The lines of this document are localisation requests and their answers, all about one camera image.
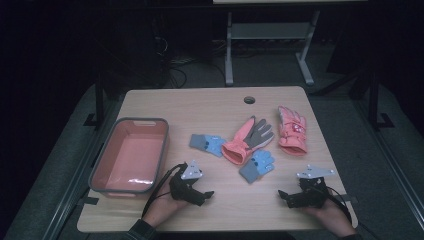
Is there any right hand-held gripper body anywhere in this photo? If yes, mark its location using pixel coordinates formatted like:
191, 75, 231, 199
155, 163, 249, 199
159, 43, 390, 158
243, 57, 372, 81
293, 164, 336, 209

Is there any person's right hand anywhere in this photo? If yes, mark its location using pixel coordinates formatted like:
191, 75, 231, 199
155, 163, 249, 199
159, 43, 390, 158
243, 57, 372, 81
304, 198, 356, 238

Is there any pink basin with grey rim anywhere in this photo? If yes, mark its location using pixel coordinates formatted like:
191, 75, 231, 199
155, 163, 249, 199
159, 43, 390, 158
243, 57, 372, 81
88, 117, 170, 198

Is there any pink glove with grey palm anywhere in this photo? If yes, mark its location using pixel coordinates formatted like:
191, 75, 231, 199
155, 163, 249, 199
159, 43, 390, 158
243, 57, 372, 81
221, 115, 275, 166

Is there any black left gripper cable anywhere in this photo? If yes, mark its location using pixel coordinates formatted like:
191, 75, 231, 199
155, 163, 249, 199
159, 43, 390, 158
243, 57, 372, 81
141, 162, 188, 219

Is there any grey tape strip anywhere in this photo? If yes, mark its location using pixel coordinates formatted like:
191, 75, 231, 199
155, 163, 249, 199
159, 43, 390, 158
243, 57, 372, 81
334, 194, 358, 203
78, 196, 100, 206

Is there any black stand post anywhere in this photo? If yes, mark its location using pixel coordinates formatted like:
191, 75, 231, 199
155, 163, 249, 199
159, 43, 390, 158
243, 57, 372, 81
83, 73, 106, 128
368, 71, 395, 131

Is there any small blue knit glove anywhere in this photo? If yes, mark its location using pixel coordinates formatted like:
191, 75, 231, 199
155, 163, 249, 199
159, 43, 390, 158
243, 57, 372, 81
238, 149, 276, 184
189, 133, 228, 158

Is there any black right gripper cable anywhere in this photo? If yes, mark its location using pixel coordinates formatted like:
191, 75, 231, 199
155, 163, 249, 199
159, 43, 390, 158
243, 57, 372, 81
324, 186, 353, 223

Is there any pink glove with printed patch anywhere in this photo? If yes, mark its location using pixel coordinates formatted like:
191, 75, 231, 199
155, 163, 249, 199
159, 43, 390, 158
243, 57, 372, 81
277, 105, 308, 157

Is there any grey metal stand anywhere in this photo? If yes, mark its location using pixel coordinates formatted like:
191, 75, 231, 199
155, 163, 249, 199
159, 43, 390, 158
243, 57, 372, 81
224, 10, 321, 87

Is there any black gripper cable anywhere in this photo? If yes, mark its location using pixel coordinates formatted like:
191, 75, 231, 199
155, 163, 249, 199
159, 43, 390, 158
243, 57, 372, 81
141, 162, 188, 219
324, 186, 353, 223

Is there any person's left hand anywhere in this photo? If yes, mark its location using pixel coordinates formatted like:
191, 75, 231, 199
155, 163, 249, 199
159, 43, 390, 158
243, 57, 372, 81
143, 186, 189, 228

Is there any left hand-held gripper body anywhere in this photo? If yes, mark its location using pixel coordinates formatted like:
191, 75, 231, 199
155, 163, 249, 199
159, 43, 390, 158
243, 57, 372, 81
169, 160, 204, 202

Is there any bundle of floor cables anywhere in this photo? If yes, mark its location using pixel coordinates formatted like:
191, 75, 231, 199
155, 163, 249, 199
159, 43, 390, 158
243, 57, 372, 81
166, 56, 228, 88

